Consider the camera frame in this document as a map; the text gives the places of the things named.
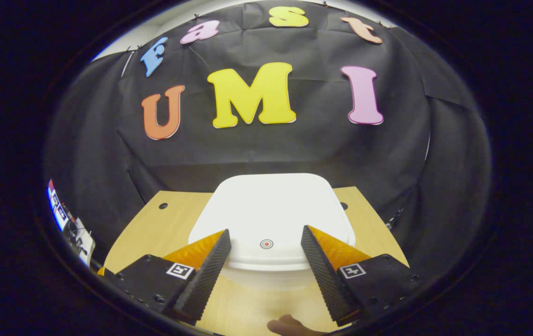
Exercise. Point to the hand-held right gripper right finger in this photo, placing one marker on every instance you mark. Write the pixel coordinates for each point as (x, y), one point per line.
(325, 280)

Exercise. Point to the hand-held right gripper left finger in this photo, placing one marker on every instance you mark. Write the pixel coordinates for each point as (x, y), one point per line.
(206, 280)

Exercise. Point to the white desktop garbage bin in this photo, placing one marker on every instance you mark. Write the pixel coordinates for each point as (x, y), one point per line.
(266, 210)

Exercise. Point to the wooden desktop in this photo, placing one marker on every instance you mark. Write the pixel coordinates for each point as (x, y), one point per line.
(154, 224)

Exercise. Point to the black backdrop cloth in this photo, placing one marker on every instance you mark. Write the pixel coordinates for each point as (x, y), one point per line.
(318, 144)

